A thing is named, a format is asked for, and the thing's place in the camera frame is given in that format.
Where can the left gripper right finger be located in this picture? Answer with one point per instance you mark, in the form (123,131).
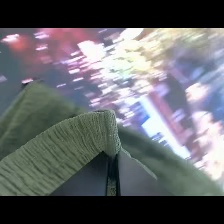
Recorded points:
(133,181)

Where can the dark green trousers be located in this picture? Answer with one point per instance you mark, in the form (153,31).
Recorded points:
(50,146)

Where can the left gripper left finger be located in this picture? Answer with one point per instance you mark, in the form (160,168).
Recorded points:
(90,180)

